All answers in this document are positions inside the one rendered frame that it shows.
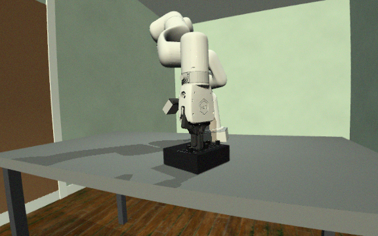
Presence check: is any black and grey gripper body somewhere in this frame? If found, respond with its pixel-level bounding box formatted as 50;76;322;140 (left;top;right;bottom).
178;83;215;124

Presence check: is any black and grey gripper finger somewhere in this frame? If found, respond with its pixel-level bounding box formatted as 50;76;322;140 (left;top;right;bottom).
181;107;201;149
198;122;210;148

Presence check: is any black lighting desk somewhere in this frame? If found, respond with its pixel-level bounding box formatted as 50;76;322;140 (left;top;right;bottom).
163;140;230;174

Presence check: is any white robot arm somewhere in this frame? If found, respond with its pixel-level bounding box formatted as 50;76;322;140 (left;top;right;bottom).
150;11;227;132

